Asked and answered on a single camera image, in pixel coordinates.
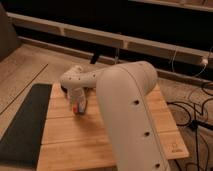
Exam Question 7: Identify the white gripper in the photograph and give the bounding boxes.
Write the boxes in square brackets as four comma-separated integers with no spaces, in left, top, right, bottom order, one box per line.
[68,88,87,115]

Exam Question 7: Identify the orange red pepper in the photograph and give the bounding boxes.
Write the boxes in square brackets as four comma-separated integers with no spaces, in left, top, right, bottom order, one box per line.
[73,103,79,113]

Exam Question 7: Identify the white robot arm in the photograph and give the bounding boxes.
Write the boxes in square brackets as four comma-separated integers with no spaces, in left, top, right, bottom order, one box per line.
[60,61,171,171]

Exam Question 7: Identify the wooden board table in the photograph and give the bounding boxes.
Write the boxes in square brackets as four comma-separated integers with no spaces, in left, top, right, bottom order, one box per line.
[36,83,189,171]

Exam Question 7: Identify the dark floor mat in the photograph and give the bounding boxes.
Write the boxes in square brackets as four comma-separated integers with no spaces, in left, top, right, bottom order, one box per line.
[0,84,52,167]

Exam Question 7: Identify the black cables on floor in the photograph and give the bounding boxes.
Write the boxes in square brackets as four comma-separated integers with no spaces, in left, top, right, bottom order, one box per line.
[166,81,213,171]

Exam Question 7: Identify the white shelf rail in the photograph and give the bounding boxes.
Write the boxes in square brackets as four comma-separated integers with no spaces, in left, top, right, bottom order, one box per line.
[7,12,213,67]

